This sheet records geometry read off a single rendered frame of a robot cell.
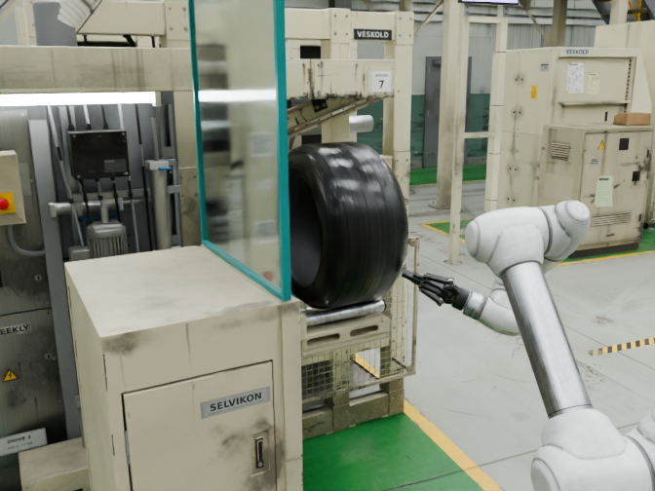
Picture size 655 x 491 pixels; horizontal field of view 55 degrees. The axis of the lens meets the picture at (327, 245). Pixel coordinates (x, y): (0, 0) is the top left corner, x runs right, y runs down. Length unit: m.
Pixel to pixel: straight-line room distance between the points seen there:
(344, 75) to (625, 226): 4.87
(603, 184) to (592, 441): 5.27
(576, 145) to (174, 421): 5.52
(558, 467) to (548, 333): 0.31
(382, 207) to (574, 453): 1.00
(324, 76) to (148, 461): 1.59
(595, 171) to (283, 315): 5.43
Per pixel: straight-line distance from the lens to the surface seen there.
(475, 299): 2.22
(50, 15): 2.21
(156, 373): 1.27
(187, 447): 1.36
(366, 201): 2.07
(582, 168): 6.44
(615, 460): 1.51
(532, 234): 1.68
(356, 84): 2.53
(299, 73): 2.42
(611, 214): 6.79
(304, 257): 2.56
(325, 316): 2.23
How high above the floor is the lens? 1.71
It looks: 15 degrees down
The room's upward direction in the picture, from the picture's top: straight up
